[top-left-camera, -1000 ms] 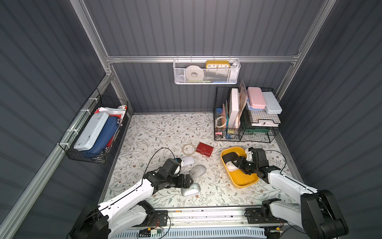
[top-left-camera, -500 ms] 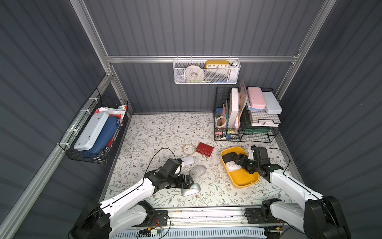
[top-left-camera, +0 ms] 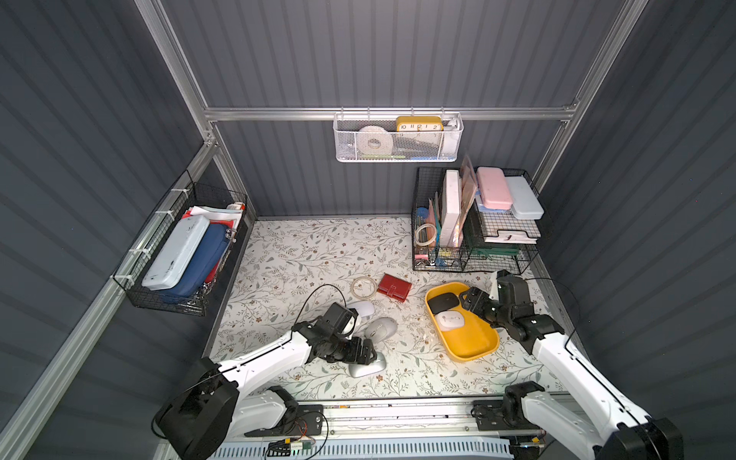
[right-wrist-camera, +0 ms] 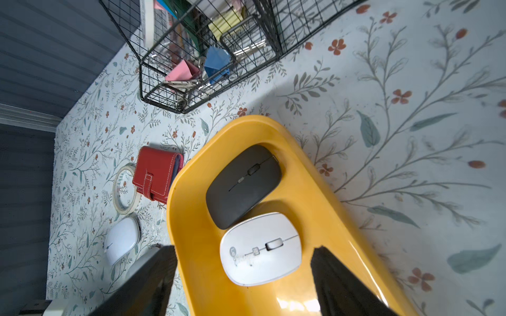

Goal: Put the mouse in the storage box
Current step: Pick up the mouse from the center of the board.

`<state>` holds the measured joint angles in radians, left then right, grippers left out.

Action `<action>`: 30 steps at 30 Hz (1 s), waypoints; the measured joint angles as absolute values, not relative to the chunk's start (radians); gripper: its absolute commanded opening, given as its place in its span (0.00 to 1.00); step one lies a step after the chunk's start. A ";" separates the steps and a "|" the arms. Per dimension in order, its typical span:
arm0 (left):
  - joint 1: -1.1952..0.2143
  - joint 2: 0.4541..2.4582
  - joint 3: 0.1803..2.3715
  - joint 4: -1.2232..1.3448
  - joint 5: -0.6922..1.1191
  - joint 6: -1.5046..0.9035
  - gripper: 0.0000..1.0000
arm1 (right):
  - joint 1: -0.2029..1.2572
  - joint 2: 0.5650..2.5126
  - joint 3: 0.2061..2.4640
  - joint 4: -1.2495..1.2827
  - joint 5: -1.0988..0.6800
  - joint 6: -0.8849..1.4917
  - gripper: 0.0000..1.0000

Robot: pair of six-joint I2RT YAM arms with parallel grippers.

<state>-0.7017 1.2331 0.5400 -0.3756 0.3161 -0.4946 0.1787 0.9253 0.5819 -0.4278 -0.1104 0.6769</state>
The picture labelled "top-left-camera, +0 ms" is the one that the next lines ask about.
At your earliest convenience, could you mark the white upright box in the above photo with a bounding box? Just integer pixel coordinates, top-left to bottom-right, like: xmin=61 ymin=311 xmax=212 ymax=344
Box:
xmin=440 ymin=170 xmax=461 ymax=247

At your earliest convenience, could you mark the silver mouse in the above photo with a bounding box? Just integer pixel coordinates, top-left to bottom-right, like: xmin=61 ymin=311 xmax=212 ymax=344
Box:
xmin=348 ymin=352 xmax=387 ymax=379

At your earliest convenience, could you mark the black wire side basket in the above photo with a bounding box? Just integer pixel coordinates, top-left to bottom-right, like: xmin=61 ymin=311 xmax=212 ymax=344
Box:
xmin=112 ymin=172 xmax=248 ymax=316

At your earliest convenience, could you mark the white tape roll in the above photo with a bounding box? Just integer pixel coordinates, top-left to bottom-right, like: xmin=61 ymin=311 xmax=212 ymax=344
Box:
xmin=356 ymin=126 xmax=394 ymax=156

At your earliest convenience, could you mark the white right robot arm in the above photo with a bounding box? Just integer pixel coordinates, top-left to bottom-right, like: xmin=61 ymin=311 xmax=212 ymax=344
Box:
xmin=458 ymin=271 xmax=684 ymax=459

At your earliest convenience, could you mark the blue pencil case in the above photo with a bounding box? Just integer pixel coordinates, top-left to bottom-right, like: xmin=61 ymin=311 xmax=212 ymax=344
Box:
xmin=158 ymin=223 xmax=230 ymax=304

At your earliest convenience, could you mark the white wire wall basket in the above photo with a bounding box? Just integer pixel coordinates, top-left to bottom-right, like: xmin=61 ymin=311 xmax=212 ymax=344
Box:
xmin=333 ymin=110 xmax=465 ymax=163

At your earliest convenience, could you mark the black wire desk organizer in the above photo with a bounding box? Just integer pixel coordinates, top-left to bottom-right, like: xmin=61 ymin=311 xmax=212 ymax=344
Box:
xmin=411 ymin=167 xmax=541 ymax=275

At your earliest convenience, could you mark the lilac mouse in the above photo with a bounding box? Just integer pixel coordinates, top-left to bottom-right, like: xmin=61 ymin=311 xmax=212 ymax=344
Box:
xmin=347 ymin=300 xmax=376 ymax=318

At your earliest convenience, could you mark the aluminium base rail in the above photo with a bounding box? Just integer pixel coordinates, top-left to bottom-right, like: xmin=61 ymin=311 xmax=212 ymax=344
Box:
xmin=154 ymin=396 xmax=576 ymax=460

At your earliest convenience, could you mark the red wallet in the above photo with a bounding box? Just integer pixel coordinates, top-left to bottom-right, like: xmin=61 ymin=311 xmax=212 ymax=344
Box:
xmin=377 ymin=273 xmax=412 ymax=303

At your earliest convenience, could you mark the clear tape ring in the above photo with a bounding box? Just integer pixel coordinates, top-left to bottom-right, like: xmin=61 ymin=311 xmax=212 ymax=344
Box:
xmin=350 ymin=275 xmax=379 ymax=299

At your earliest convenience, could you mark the beige tape roll in organizer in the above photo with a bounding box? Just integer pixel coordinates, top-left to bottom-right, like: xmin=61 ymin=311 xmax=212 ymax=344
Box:
xmin=414 ymin=222 xmax=437 ymax=247

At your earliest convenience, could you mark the white slim mouse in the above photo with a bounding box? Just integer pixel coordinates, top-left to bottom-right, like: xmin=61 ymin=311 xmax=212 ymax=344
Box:
xmin=434 ymin=310 xmax=465 ymax=333

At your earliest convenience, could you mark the light grey pencil case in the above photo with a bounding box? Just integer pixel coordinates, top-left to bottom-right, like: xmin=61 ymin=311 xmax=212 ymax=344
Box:
xmin=505 ymin=176 xmax=544 ymax=220

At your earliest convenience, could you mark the yellow clock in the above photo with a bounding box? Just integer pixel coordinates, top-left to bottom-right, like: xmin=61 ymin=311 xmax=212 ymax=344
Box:
xmin=396 ymin=115 xmax=444 ymax=132

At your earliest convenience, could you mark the pink pencil case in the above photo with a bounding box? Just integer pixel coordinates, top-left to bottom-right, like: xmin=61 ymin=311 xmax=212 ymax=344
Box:
xmin=476 ymin=167 xmax=513 ymax=211

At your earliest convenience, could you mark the grey beige mouse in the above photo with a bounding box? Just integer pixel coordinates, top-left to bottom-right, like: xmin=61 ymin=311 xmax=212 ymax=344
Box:
xmin=364 ymin=317 xmax=398 ymax=344

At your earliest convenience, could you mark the white pencil case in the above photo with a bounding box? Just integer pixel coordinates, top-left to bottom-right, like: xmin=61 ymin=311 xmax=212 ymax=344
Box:
xmin=141 ymin=215 xmax=210 ymax=291

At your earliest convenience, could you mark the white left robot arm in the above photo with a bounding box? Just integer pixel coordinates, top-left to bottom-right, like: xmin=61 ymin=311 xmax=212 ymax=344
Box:
xmin=153 ymin=301 xmax=379 ymax=459

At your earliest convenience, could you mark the black mouse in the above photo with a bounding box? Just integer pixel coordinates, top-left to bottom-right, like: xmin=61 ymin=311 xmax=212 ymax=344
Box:
xmin=427 ymin=292 xmax=460 ymax=315

